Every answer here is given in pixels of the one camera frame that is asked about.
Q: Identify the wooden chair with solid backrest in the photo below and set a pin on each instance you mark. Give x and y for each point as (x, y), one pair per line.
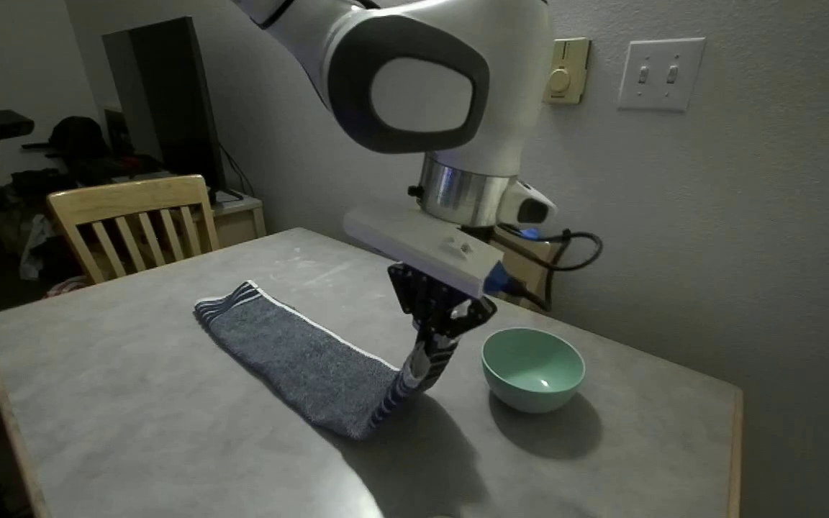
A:
(528, 268)

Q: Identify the beige wall thermostat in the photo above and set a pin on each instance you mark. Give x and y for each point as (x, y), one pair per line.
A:
(566, 74)

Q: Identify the mint green bowl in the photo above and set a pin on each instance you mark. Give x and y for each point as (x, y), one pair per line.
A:
(533, 374)

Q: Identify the white double light switch plate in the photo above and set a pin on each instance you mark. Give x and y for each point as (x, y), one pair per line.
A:
(664, 74)

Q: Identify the small light wooden cabinet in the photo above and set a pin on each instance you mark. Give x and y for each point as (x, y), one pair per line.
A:
(240, 219)

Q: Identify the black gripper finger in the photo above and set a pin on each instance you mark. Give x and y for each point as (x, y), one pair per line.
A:
(423, 348)
(449, 348)

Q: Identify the grey wrist camera bar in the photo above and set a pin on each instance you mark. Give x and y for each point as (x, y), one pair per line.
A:
(429, 249)

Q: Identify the wooden chair with spindle back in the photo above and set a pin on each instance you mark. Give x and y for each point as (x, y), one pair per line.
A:
(130, 204)

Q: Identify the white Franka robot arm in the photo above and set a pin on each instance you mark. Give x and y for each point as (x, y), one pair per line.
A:
(415, 86)

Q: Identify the grey towel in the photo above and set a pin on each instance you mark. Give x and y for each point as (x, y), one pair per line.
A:
(301, 361)

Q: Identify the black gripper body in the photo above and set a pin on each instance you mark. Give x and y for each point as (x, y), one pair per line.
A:
(438, 305)

